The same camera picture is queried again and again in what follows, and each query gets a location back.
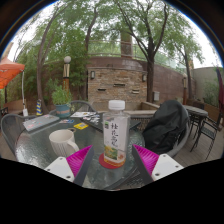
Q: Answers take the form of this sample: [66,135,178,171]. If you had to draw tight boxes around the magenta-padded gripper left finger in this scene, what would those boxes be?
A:
[44,144,97,187]

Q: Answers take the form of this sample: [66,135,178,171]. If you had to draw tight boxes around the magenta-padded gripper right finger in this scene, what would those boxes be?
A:
[131,143,184,186]

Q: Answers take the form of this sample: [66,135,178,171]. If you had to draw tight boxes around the clear drink bottle white cap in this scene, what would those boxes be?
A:
[102,99,131,168]

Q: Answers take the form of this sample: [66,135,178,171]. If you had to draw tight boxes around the white ceramic mug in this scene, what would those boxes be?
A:
[48,128,80,158]

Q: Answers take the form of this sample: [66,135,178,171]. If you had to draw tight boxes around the black jacket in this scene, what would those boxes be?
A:
[142,99,190,155]

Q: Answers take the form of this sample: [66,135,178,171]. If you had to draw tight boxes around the yellow sticker card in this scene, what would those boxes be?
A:
[73,122,90,131]

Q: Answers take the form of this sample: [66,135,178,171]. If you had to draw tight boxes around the grey laptop with stickers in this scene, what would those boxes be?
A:
[22,113,61,132]

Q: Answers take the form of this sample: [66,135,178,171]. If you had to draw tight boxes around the dark metal patio chair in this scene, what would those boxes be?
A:
[191,113,224,161]

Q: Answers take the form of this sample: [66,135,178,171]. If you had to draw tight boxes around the white paper sheets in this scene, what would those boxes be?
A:
[70,111,98,118]

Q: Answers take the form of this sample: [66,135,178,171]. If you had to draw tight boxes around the black laptop with stickers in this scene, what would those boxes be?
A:
[81,113,142,133]

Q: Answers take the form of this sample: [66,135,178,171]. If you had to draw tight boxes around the blue yellow striped cone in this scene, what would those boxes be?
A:
[35,98,43,117]

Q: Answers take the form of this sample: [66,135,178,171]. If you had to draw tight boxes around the round dark patio table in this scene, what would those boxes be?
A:
[182,104,209,134]

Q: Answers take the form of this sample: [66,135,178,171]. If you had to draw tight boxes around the green plant in teal pot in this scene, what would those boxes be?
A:
[50,84,73,118]

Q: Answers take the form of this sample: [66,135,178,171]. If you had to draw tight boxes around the slender leaning tree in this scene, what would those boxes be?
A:
[19,0,101,113]

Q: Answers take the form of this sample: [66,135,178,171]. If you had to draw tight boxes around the dark forked tree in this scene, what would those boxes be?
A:
[113,0,204,103]

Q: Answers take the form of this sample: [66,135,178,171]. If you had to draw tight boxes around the closed magenta patio umbrella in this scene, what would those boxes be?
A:
[216,66,224,111]

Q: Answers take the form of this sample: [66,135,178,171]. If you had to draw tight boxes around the orange canopy tent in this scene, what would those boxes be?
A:
[0,56,26,90]

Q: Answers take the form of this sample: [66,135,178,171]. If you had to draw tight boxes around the wooden lamp post white globe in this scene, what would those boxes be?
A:
[62,55,72,93]

